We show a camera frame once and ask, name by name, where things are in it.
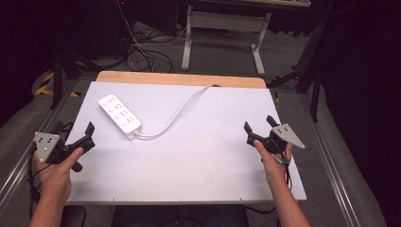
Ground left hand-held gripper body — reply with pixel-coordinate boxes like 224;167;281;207
33;131;96;173

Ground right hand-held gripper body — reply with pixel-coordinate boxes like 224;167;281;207
246;123;306;165

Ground white power strip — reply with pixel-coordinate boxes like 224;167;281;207
97;94;143;141

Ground person's left hand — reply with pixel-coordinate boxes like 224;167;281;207
32;147;85;203

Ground person's right hand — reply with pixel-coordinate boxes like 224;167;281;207
253;139;295;187

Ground yellow black floor tape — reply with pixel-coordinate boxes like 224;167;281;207
34;71;80;98

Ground black tripod stand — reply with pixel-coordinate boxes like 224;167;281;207
50;46;103;111

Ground white board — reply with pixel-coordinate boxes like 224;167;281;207
65;80;307;205

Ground black metal stand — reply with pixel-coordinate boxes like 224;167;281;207
267;17;327;124

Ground wooden table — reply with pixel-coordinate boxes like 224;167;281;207
96;70;268;90

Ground person's legs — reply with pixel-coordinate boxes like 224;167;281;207
111;204;251;227

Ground aluminium rail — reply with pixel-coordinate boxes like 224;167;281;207
297;93;362;227
0;79;79;204

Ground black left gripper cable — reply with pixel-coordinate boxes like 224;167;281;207
27;142;43;220

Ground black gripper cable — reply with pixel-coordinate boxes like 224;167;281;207
27;142;43;220
283;150;293;192

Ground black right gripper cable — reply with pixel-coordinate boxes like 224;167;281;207
283;150;293;192

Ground white power strip cable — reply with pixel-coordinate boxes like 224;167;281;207
134;83;221;140

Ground black floor cables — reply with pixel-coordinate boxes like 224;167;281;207
124;29;176;75

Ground thin white floor cable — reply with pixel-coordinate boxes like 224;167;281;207
115;0;189;73

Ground white metal desk frame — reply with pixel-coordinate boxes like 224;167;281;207
181;3;272;77

